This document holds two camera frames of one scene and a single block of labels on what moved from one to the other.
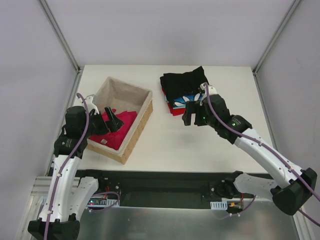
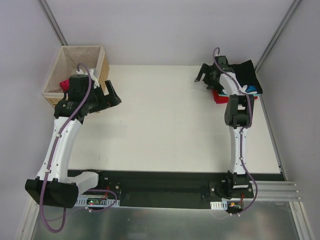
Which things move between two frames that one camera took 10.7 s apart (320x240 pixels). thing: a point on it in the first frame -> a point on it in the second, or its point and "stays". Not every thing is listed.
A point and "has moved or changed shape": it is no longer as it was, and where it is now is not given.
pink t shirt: [114, 140] -> [65, 85]
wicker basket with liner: [134, 105] -> [66, 64]
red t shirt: [175, 111] has moved or changed shape
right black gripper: [195, 110] -> [208, 75]
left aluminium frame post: [60, 34] stays
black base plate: [171, 188] stays
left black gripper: [105, 123] -> [104, 96]
